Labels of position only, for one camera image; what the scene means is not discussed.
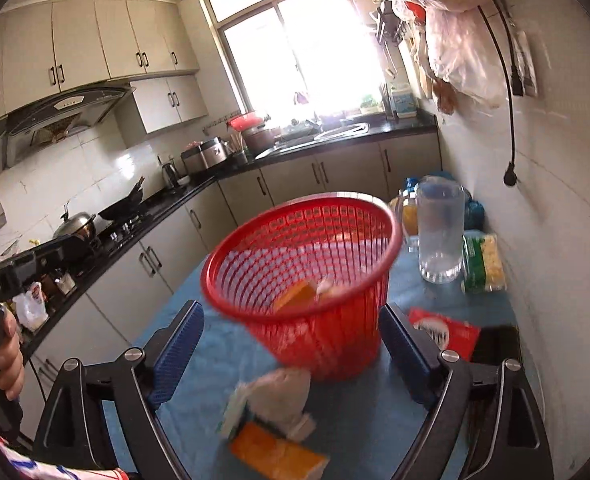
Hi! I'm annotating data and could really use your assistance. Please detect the gas stove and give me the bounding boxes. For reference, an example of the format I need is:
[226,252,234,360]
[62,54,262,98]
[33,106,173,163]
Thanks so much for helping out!
[94,212,149,252]

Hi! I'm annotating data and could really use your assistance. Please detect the brown clay pot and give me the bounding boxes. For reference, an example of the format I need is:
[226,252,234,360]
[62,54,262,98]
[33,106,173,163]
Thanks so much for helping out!
[242,126,282,155]

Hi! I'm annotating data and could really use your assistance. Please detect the clear plastic jug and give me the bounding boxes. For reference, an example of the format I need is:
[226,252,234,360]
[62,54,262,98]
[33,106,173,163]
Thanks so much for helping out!
[414,175,467,285]

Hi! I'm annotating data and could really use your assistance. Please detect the blue tablecloth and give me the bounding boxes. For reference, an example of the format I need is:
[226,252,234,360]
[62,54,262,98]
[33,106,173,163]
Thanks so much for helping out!
[102,240,520,480]

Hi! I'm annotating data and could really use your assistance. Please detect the white wall power strip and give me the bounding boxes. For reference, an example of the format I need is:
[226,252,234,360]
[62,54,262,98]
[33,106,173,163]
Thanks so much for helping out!
[511,29,539,99]

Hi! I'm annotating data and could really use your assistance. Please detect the person's left hand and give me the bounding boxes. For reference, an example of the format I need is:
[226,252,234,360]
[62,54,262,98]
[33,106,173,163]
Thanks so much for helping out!
[0,307,26,402]

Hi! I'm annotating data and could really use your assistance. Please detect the beige upper kitchen cabinets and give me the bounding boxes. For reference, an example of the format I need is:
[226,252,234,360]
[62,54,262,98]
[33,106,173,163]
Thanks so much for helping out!
[0,0,210,136]

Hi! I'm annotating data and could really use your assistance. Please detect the orange cardboard box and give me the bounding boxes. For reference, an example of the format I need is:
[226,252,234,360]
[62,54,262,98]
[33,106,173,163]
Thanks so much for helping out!
[273,279,322,313]
[229,421,330,480]

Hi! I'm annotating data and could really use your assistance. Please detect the beige kitchen cabinets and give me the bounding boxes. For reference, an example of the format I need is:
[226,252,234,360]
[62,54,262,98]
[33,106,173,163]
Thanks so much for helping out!
[0,0,210,136]
[19,132,444,443]

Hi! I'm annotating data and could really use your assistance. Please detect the black power cable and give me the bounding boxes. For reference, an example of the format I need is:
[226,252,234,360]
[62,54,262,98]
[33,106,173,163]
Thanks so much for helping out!
[476,2,524,189]

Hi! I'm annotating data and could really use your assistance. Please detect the chopstick holder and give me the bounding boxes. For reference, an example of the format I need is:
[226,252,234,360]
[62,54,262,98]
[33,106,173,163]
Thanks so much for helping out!
[229,132,250,166]

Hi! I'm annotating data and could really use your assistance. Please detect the red snack packet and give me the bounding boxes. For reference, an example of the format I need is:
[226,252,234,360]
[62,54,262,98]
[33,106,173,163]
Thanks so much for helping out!
[407,308,482,362]

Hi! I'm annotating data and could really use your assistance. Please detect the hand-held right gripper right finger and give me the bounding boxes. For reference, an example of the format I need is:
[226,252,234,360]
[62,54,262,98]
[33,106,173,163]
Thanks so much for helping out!
[377,302,556,480]

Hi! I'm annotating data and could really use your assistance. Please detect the silver rice cooker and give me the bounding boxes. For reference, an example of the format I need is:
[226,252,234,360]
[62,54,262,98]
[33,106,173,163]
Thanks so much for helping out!
[180,135,232,175]

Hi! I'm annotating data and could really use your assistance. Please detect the black wok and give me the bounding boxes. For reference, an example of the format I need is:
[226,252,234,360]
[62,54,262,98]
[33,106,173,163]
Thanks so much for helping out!
[97,176,147,222]

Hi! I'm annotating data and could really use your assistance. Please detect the green white tissue pack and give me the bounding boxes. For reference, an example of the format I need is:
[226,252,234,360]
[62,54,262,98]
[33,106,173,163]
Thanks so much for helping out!
[219,367,317,442]

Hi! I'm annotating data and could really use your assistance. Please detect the beige lower kitchen cabinets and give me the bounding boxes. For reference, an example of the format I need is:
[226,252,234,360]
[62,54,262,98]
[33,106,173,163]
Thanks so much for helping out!
[19,132,444,443]

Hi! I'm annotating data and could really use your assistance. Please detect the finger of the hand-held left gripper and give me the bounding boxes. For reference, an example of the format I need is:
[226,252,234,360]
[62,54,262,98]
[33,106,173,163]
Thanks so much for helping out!
[21,234,94,287]

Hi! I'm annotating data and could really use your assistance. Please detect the glass jar with orange contents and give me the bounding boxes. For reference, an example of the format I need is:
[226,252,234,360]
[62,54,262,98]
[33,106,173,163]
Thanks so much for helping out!
[389,194,422,254]

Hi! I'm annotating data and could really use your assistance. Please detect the green yellow sponge pack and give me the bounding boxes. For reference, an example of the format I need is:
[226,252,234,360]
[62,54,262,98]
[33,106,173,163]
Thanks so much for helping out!
[460,229,508,295]

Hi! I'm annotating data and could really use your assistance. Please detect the person's left forearm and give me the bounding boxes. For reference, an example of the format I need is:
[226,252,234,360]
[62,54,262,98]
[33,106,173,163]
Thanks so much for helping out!
[0,432,132,480]

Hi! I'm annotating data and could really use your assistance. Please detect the lidded metal pan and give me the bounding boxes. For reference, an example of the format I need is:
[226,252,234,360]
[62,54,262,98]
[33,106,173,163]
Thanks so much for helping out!
[52,200,98,242]

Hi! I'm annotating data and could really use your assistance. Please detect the red plastic basket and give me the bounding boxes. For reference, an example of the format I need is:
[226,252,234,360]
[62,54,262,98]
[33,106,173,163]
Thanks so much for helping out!
[201,191,404,382]

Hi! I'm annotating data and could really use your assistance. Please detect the red colander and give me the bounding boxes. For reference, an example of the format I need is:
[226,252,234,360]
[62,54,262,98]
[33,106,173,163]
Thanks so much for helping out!
[227,111,269,131]

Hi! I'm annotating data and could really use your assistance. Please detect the white blue plastic container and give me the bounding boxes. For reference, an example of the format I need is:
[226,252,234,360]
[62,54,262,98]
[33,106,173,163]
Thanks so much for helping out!
[389,82,419,114]

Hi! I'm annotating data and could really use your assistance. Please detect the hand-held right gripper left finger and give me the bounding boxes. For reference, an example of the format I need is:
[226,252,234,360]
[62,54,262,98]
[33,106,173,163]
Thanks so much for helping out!
[34,300,206,480]

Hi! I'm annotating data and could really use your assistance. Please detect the range hood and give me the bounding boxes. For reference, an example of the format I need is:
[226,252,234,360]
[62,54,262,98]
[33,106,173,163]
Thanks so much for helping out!
[0,85,136,169]

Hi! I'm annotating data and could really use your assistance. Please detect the hanging plastic bags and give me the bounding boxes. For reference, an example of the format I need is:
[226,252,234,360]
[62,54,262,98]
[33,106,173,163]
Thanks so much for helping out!
[359,0,507,113]

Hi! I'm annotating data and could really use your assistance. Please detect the black kitchen countertop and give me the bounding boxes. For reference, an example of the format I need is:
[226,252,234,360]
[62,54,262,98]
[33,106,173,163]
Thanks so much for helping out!
[0,110,439,361]

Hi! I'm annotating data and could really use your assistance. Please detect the metal kettle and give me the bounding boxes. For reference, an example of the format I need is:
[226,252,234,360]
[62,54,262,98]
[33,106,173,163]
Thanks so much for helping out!
[160,157,181,189]

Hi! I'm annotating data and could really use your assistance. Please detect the white bag on counter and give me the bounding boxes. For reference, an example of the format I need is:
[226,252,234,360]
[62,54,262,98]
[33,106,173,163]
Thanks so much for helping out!
[12,281,49,332]

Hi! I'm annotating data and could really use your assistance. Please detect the kitchen window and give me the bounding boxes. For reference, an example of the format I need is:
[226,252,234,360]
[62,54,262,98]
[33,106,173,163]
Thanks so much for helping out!
[199,0,402,122]

